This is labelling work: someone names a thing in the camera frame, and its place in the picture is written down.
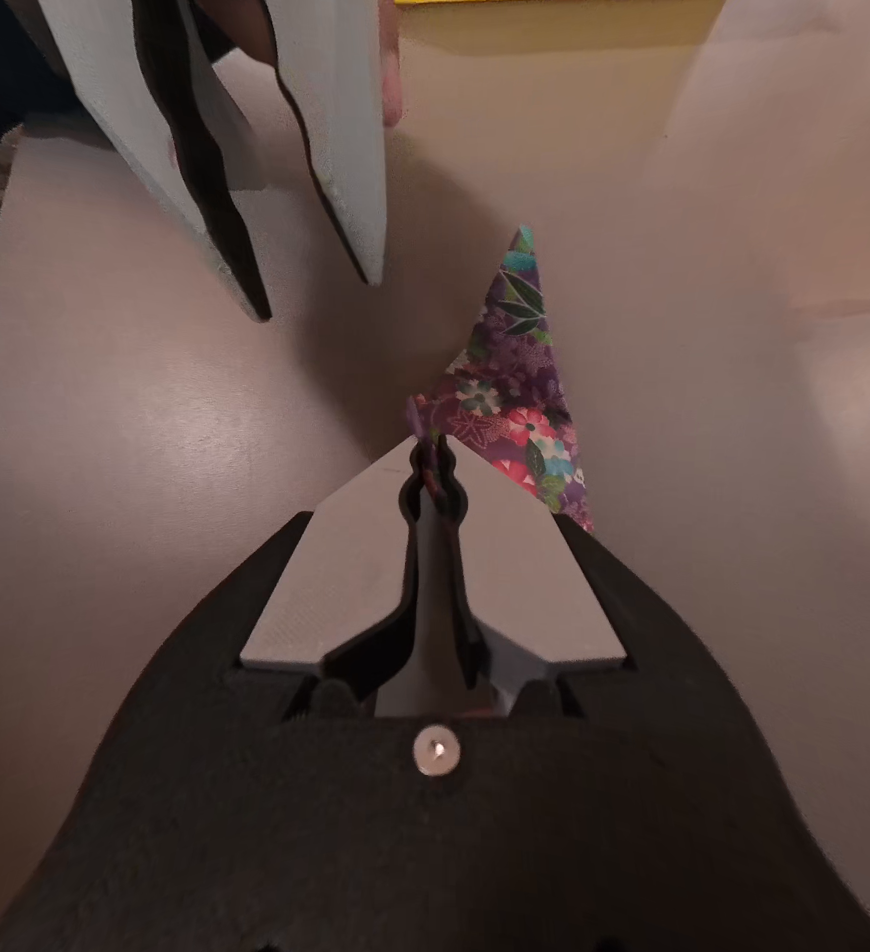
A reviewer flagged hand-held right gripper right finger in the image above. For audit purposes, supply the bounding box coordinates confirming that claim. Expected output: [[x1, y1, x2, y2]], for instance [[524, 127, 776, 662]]
[[441, 433, 631, 716]]

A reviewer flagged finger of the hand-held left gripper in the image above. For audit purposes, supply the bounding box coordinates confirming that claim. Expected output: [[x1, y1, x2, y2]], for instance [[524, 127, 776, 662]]
[[264, 0, 390, 288], [37, 0, 274, 323]]

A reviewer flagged person's left hand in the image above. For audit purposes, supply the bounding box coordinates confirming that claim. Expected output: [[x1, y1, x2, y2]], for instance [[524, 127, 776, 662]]
[[379, 0, 406, 129]]

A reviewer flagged floral purple origami paper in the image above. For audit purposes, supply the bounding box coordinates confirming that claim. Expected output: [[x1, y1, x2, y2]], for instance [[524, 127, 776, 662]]
[[405, 223, 595, 533]]

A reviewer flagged yellow board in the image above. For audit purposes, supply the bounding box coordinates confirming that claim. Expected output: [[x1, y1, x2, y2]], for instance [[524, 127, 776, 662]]
[[394, 0, 718, 8]]

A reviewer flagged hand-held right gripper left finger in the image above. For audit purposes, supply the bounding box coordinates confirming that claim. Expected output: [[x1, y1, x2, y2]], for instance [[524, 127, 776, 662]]
[[240, 435, 436, 702]]

